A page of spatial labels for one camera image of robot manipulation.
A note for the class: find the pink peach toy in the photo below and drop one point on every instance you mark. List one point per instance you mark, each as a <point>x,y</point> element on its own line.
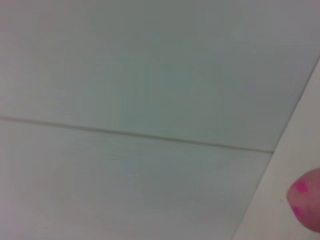
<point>307,200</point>

